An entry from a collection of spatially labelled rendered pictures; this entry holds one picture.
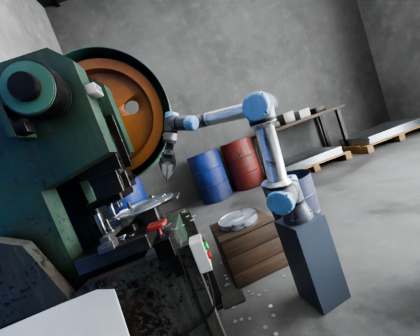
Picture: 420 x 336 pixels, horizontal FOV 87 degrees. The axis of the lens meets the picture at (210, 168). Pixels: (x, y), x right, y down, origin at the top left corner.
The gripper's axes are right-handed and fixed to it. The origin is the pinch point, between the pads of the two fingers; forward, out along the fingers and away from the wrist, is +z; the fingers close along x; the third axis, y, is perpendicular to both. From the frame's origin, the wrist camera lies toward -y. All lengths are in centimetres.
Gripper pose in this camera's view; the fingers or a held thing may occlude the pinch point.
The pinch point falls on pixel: (166, 178)
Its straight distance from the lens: 121.2
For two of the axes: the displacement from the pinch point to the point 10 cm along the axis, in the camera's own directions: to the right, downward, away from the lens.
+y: -1.2, -0.6, 9.9
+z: -0.9, 10.0, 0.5
